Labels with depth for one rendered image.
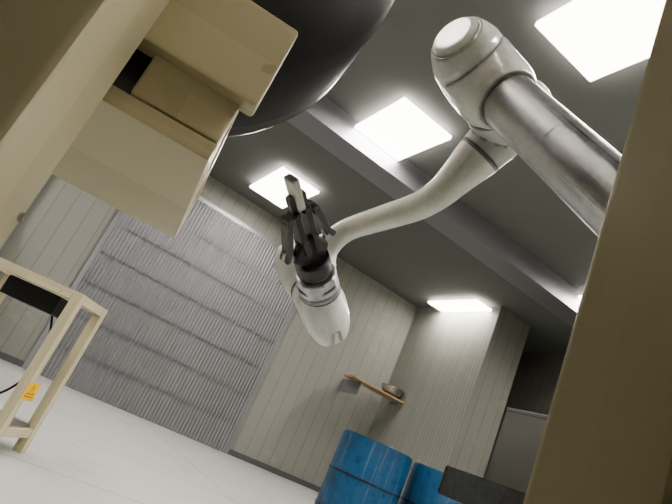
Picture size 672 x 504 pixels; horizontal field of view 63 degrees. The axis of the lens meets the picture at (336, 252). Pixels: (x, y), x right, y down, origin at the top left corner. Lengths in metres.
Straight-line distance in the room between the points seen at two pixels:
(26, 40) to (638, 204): 0.35
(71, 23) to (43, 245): 8.08
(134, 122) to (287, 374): 8.81
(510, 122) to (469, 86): 0.11
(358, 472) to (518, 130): 3.41
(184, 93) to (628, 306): 0.44
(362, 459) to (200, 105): 3.70
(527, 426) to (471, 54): 0.60
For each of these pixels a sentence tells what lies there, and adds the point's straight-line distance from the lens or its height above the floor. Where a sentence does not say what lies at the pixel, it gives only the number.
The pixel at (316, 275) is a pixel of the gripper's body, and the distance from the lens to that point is 1.12.
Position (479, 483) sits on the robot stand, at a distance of 0.81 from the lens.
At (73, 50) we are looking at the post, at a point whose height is 0.75.
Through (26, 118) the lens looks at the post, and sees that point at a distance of 0.39.
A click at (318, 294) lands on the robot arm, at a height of 0.87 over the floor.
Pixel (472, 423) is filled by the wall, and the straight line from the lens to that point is 8.71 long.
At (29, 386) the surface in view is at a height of 0.32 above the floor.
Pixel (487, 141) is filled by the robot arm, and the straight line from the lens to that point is 1.17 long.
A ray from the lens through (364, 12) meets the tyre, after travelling 0.78.
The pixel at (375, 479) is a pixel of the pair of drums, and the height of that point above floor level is 0.58.
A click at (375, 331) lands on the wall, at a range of 10.07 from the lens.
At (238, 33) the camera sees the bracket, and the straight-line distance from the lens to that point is 0.57.
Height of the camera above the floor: 0.60
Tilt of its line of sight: 19 degrees up
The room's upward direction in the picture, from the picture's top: 25 degrees clockwise
